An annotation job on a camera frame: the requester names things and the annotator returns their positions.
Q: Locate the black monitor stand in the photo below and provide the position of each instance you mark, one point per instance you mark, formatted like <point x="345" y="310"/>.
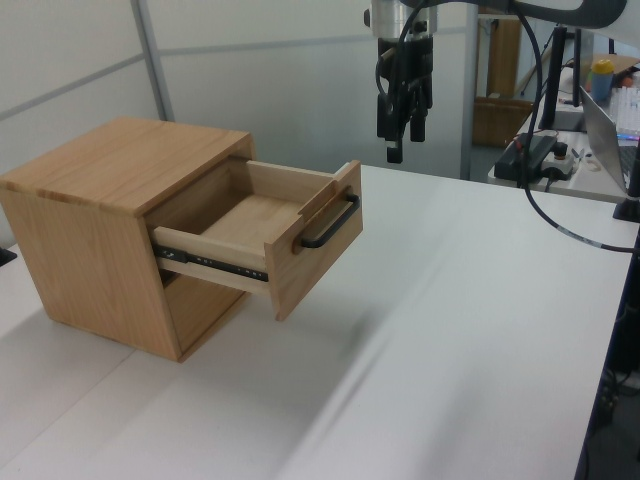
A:
<point x="554" y="75"/>

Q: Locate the black metal frame post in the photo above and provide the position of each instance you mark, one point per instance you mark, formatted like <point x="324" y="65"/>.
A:
<point x="620" y="325"/>

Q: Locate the emergency stop button box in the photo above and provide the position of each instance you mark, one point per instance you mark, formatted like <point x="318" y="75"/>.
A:
<point x="557" y="167"/>

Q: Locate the blue bottle with yellow lid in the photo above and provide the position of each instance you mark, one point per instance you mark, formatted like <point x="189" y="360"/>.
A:
<point x="601" y="82"/>

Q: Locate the black drawer slide rail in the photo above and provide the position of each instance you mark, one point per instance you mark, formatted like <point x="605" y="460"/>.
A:
<point x="215" y="263"/>

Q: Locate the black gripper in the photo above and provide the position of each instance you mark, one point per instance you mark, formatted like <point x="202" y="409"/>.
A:
<point x="417" y="55"/>

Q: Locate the wooden two-drawer cabinet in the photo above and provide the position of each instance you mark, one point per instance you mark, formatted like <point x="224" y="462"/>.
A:
<point x="90" y="160"/>

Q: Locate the white side desk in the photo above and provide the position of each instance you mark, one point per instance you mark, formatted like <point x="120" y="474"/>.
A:
<point x="575" y="187"/>

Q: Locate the silver laptop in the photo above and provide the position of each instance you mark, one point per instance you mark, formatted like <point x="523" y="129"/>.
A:
<point x="607" y="145"/>

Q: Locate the cardboard box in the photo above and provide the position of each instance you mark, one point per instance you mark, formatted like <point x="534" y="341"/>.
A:
<point x="625" y="62"/>

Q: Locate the grey partition post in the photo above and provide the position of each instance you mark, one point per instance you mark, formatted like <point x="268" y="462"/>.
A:
<point x="154" y="60"/>
<point x="471" y="100"/>

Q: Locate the black table clamp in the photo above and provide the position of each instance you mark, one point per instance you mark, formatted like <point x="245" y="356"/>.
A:
<point x="7" y="255"/>

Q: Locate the small scissors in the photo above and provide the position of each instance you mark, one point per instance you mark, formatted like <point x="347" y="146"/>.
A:
<point x="578" y="153"/>

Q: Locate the wooden background cabinet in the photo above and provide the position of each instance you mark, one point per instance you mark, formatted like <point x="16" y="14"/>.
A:
<point x="502" y="120"/>

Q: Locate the black vertical pole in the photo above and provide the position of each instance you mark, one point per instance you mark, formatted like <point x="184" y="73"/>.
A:
<point x="584" y="65"/>

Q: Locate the black power box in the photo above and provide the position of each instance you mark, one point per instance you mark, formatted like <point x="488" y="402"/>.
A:
<point x="522" y="157"/>

